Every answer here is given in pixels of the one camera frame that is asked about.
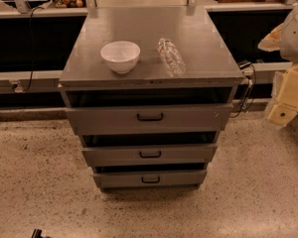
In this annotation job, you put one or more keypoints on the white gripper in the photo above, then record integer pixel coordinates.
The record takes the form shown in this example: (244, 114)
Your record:
(295, 37)

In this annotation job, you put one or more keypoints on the grey drawer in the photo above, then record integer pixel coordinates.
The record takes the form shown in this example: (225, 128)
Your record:
(148, 119)
(149, 155)
(146, 179)

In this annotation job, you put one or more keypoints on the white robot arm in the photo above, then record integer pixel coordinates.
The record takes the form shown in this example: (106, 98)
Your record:
(284, 38)

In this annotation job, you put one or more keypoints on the grey top drawer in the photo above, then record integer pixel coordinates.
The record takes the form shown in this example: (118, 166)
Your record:
(148, 119)

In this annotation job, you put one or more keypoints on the grey bottom drawer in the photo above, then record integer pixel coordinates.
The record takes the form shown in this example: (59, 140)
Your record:
(146, 179)

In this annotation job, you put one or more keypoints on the grey drawer cabinet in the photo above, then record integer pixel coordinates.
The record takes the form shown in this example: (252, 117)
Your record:
(211, 75)

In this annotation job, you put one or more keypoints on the clear plastic bottle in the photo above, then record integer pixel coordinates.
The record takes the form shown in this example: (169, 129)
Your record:
(171, 58)

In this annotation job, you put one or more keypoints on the white bowl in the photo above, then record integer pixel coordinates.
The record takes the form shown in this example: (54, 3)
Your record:
(121, 56)

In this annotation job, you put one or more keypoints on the black object on floor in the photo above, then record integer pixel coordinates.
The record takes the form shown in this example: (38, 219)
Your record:
(37, 233)

